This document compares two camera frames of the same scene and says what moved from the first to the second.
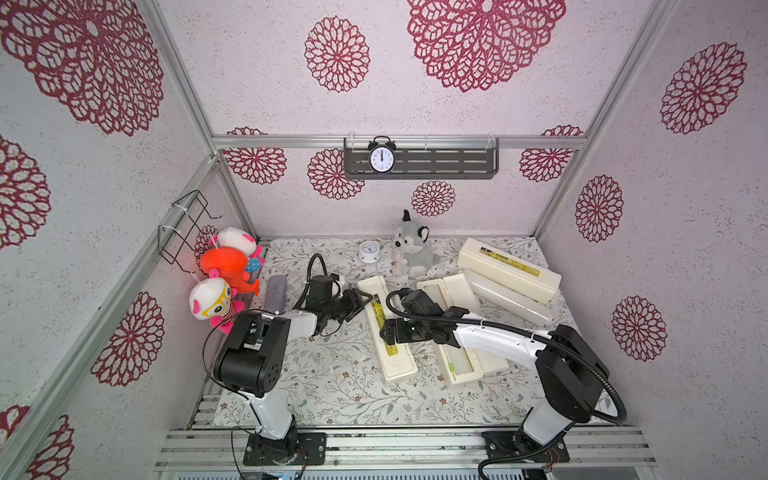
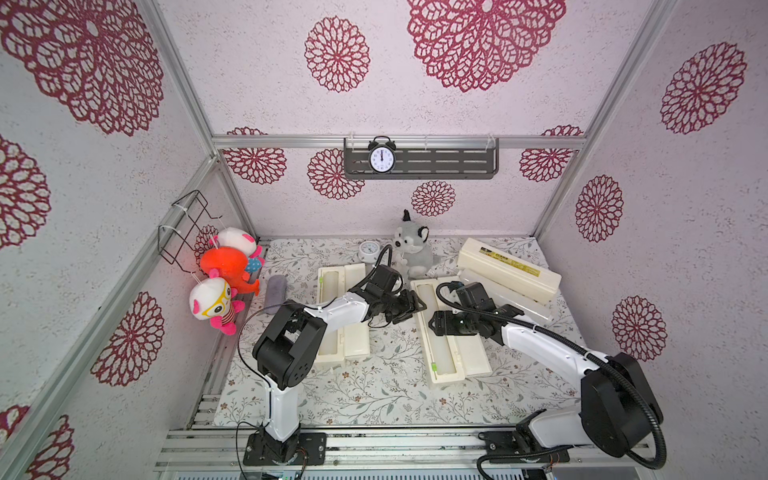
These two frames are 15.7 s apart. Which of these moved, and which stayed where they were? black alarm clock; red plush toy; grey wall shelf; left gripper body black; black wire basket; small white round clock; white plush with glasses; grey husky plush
Moved: left gripper body black
Stayed: grey husky plush; small white round clock; white plush with glasses; grey wall shelf; black alarm clock; red plush toy; black wire basket
